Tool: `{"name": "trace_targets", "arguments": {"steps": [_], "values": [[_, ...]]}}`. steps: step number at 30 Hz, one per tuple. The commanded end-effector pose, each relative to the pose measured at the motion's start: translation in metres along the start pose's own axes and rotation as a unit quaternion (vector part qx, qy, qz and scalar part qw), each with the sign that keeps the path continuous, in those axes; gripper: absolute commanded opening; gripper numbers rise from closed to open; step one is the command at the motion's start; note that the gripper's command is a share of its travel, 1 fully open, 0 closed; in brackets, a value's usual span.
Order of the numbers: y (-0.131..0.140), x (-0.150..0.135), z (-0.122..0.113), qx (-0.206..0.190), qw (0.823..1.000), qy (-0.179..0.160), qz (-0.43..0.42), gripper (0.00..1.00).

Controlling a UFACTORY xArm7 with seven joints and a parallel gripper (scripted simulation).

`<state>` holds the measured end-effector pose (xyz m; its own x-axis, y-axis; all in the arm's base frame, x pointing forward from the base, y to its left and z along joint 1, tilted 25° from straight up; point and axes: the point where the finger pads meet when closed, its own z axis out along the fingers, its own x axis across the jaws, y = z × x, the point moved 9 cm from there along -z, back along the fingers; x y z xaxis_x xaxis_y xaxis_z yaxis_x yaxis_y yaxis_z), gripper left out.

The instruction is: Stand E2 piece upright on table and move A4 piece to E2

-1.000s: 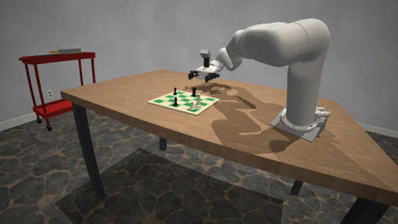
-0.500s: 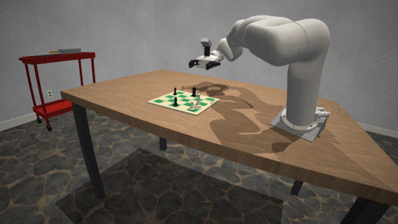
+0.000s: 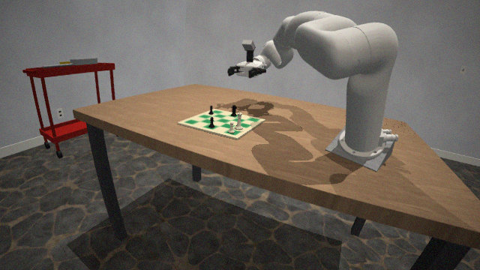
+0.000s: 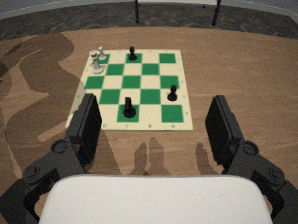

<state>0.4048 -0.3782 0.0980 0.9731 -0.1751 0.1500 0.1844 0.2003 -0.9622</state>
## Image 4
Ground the white chess pawn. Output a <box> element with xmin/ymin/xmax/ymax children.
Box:
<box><xmin>98</xmin><ymin>47</ymin><xmax>107</xmax><ymax>61</ymax></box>

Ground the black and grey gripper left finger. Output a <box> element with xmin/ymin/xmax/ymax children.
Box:
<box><xmin>0</xmin><ymin>93</ymin><xmax>102</xmax><ymax>224</ymax></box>

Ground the green and cream chessboard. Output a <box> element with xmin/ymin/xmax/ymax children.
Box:
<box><xmin>65</xmin><ymin>50</ymin><xmax>193</xmax><ymax>132</ymax></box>

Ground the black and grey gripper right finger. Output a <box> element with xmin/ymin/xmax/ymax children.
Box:
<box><xmin>205</xmin><ymin>95</ymin><xmax>298</xmax><ymax>224</ymax></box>

